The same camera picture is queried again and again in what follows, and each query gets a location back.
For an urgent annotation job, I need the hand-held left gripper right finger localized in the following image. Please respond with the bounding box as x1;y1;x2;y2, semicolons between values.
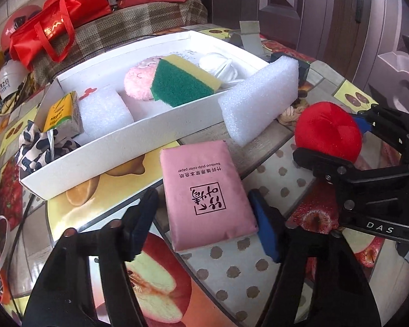
248;191;379;327

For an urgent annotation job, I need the red plush ball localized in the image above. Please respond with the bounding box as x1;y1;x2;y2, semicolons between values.
295;102;363;162

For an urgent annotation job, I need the white cardboard box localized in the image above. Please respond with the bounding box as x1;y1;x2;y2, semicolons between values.
19;30;270;201

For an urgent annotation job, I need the yellow drink carton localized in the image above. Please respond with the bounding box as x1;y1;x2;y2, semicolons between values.
43;91;86;136

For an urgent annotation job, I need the green and yellow sponge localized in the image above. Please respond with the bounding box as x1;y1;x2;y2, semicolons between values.
150;54;223;108

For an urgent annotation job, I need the brown wooden door frame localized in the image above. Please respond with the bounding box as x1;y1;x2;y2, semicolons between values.
324;0;375;72

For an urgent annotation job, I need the red helmet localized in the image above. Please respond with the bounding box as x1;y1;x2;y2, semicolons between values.
0;5;43;53

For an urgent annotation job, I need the white face mask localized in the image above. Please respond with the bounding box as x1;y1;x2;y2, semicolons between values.
199;53;246;87

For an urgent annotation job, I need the large white foam block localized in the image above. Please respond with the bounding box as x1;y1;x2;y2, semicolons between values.
218;56;300;149

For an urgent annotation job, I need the small white foam block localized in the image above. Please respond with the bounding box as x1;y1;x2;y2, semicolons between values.
79;85;135;136

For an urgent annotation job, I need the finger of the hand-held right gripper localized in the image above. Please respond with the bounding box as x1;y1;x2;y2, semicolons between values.
292;147;409;183
353;105;409;150

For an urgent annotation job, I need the red shopping bag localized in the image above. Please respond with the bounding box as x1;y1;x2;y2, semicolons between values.
8;0;111;72

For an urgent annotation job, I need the grey panelled door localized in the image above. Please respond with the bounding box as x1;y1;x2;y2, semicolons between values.
198;0;331;52
348;0;409;110

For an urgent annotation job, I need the white helmet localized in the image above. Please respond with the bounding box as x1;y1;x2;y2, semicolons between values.
0;59;31;101

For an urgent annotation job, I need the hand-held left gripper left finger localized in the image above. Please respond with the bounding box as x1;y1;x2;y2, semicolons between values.
24;188;159;327

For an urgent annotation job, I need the pink tissue pack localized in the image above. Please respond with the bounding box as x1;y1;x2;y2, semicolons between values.
160;140;260;251

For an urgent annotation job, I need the white folded card stand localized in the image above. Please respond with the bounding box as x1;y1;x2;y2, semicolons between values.
230;20;264;57

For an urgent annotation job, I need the pink plush toy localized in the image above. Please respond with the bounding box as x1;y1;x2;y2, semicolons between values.
124;58;164;101

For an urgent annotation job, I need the plaid sofa cushion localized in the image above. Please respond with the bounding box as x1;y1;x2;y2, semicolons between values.
31;0;208;86

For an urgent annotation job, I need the black and white scrunchie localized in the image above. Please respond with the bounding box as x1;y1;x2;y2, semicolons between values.
15;121;80;174

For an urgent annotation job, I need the beige braided rope knot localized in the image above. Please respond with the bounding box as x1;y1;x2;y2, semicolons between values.
278;97;309;126

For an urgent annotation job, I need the fruit printed tablecloth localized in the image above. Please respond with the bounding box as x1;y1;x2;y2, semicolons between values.
0;24;409;327

